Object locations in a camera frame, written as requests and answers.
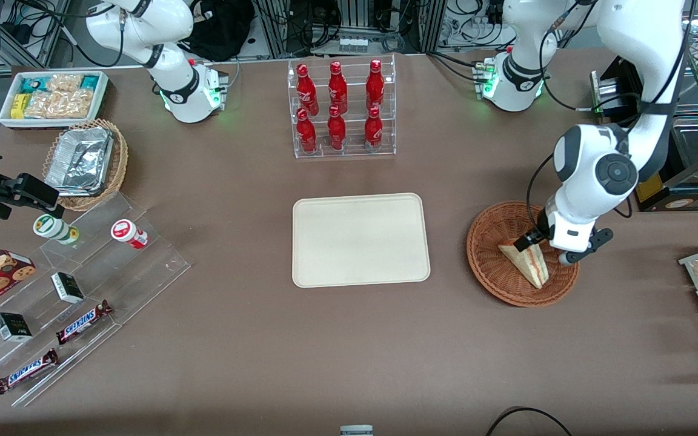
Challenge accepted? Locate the aluminium foil container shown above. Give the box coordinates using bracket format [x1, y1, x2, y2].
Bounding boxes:
[44, 126, 114, 197]

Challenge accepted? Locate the red cola bottle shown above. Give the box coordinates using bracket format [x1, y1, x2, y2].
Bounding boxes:
[364, 106, 384, 152]
[328, 61, 348, 114]
[327, 105, 347, 151]
[296, 108, 317, 154]
[366, 59, 385, 111]
[296, 64, 319, 116]

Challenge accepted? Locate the Snickers chocolate bar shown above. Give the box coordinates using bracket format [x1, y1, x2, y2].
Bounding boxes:
[0, 348, 60, 395]
[56, 300, 114, 346]

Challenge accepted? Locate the beige plastic tray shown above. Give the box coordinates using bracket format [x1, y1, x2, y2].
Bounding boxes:
[292, 193, 431, 288]

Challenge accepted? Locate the light wicker basket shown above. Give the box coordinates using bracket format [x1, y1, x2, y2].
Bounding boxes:
[42, 119, 129, 212]

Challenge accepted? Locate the triangular sandwich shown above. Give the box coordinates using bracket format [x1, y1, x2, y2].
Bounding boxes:
[499, 239, 550, 289]

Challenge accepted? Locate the black bag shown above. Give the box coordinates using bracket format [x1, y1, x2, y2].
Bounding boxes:
[181, 0, 256, 62]

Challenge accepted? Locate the small black carton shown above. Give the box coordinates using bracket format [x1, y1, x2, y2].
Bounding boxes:
[0, 312, 33, 343]
[51, 272, 85, 305]

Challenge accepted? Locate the green capped white bottle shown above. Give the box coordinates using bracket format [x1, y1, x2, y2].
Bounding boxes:
[33, 214, 81, 246]

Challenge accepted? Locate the large clear cracker bag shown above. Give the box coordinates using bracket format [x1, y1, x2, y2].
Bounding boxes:
[24, 89, 95, 119]

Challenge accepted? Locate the brown wicker basket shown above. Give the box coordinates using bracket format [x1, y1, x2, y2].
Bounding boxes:
[467, 201, 580, 308]

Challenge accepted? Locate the clear acrylic bottle rack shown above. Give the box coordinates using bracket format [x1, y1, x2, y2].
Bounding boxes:
[287, 54, 397, 159]

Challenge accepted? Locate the red capped white bottle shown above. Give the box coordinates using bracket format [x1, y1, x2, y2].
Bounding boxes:
[111, 219, 150, 250]

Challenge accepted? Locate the black floor cable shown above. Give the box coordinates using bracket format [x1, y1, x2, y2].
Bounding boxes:
[485, 406, 574, 436]

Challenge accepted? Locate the white snack bin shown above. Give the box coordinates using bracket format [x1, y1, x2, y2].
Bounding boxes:
[0, 70, 110, 130]

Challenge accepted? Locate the clear acrylic stepped stand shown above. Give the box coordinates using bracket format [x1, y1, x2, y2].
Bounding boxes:
[0, 193, 191, 408]

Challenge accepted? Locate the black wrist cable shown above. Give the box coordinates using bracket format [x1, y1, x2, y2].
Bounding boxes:
[525, 151, 557, 231]

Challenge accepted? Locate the small clear cracker bag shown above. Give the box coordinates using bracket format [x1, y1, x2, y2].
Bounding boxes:
[46, 73, 84, 93]

